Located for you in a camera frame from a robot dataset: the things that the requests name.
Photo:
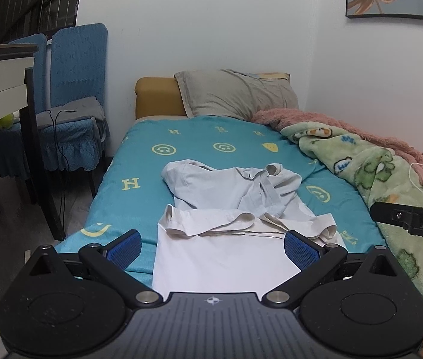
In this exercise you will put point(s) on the grey pillow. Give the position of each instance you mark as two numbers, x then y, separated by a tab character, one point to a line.
228	93

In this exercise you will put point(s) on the mustard yellow headboard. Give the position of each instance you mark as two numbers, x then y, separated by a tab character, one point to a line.
158	96

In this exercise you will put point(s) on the cream shirt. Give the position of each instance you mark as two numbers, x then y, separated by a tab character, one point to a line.
228	251

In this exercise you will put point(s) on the grey cloth on chair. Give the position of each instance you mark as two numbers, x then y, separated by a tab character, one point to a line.
85	108

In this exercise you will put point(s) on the teal smiley bed sheet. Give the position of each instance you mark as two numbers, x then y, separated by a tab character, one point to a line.
133	195

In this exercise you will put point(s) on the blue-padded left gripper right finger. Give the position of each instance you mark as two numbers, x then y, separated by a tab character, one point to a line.
317	264

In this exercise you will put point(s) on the white t-shirt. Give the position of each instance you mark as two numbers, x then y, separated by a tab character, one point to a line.
272	189

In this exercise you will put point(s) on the green fruit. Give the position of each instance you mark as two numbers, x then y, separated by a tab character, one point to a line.
6	122

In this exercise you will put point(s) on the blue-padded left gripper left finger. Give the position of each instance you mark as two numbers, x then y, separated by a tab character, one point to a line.
108	265

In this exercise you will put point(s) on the pink fluffy blanket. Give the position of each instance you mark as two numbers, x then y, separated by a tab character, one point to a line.
279	118

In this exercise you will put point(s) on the green cartoon blanket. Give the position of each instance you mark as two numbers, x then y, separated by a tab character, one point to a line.
378	173

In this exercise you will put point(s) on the blue covered chair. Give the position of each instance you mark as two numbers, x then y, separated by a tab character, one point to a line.
78	64
38	68

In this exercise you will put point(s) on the dark wooden table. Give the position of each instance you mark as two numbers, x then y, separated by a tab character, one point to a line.
17	97

